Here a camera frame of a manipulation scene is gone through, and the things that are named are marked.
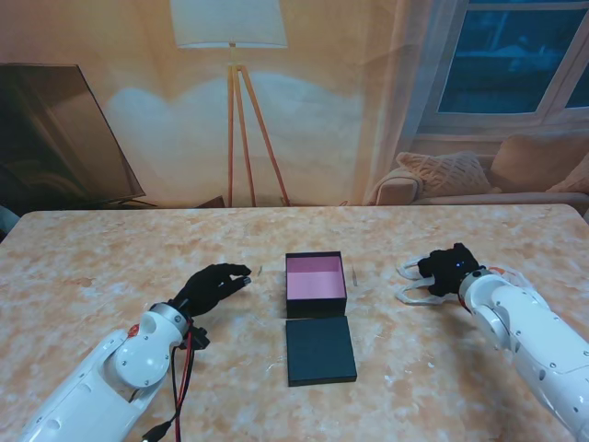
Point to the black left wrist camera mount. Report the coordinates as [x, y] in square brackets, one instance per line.
[199, 338]

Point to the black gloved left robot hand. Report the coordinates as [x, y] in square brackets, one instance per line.
[209, 287]

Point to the dark grey chair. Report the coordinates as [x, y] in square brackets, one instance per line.
[5, 221]

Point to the tripod floor lamp white shade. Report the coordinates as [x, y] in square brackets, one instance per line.
[230, 23]

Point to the white plastic bag orange logo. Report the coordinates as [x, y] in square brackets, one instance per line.
[414, 299]

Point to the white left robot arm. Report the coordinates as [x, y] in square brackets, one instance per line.
[92, 382]

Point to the white framed window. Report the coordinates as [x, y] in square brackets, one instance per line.
[497, 69]

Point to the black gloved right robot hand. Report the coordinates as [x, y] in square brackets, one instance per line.
[448, 271]

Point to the plain beige pillow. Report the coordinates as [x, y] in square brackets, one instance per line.
[534, 161]

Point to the dark flat television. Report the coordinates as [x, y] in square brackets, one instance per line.
[46, 138]

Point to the sheer cream curtain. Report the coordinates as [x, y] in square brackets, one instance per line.
[391, 92]

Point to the cream knitted pillow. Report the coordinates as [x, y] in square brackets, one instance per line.
[446, 172]
[575, 182]

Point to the black gift box pink inside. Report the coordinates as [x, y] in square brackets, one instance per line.
[315, 281]

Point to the black gift box lid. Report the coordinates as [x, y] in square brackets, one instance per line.
[319, 350]

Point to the beige sofa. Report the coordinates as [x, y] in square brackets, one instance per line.
[396, 186]

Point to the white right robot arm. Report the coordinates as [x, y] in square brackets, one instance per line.
[529, 331]

